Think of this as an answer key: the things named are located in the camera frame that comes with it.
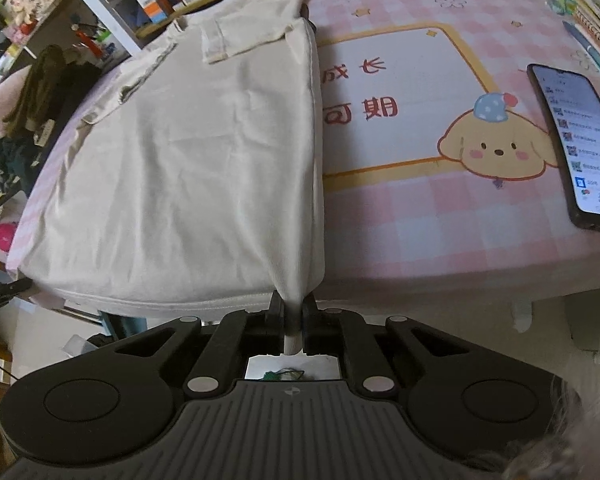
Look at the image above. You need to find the cream t-shirt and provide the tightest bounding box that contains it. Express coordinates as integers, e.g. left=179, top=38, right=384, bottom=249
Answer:
left=17, top=0, right=327, bottom=356

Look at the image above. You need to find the olive green bag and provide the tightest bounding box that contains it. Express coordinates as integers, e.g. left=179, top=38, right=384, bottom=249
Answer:
left=3, top=44, right=81, bottom=141

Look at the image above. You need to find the pink checkered desk mat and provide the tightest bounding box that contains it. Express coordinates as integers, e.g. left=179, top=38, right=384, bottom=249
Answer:
left=8, top=0, right=600, bottom=301

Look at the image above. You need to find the black smartphone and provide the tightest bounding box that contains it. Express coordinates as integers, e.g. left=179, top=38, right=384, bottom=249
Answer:
left=527, top=63, right=600, bottom=232

